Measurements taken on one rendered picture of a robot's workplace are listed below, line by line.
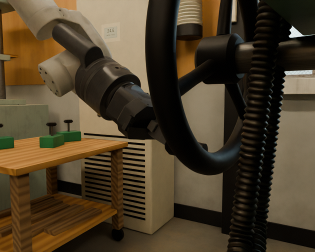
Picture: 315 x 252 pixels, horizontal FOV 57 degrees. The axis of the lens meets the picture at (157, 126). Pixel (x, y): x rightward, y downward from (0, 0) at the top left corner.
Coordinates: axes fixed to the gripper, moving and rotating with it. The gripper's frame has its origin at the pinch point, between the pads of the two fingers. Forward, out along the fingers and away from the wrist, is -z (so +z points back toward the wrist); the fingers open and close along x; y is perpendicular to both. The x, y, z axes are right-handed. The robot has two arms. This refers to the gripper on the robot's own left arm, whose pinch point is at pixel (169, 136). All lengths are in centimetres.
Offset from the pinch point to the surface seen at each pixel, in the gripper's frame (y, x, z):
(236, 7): 44, -106, 54
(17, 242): -72, -26, 40
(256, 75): 12.8, 8.6, -8.5
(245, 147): 6.3, 8.2, -11.4
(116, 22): 7, -85, 101
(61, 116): -78, -119, 143
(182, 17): 27, -96, 73
